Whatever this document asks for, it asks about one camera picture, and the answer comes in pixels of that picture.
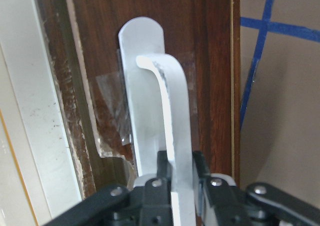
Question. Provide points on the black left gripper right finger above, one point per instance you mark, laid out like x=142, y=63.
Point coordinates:
x=201, y=176

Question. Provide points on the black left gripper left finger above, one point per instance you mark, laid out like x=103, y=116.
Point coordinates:
x=164, y=168

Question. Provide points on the white drawer handle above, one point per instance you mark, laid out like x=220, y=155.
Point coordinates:
x=158, y=103

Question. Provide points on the dark brown wooden drawer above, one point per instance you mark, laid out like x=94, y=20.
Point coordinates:
x=81, y=38

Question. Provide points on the cream plastic storage box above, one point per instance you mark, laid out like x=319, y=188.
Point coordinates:
x=40, y=139

